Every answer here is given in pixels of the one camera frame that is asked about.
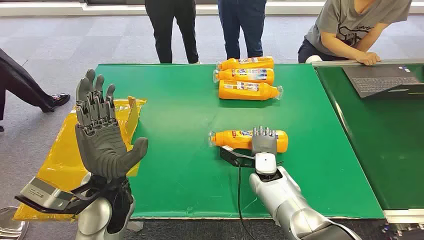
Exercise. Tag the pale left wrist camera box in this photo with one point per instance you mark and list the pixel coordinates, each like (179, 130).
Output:
(43, 193)

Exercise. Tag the person's hand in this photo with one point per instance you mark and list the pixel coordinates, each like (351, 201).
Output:
(368, 59)

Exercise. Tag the round shiny metal base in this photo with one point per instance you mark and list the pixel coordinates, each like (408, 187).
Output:
(11, 225)

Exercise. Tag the person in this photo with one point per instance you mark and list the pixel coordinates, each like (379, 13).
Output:
(344, 23)
(169, 30)
(242, 26)
(13, 79)

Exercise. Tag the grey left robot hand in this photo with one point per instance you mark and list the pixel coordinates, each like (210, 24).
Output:
(99, 149)

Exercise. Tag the yellow taped flat cardboard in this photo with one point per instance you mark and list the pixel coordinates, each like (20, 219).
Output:
(59, 155)

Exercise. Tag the dark grey laptop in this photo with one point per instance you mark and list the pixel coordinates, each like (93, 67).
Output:
(381, 81)

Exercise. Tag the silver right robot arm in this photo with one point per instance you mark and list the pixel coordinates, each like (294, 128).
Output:
(285, 202)

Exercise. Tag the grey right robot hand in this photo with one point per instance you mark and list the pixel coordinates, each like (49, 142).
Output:
(264, 142)

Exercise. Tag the orange plastic detergent bottle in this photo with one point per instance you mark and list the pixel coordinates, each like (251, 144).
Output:
(232, 63)
(228, 76)
(245, 94)
(232, 139)

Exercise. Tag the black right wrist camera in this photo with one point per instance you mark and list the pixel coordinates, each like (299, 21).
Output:
(238, 158)

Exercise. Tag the aluminium table frame rail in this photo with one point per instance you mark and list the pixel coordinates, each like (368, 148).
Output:
(334, 63)
(404, 216)

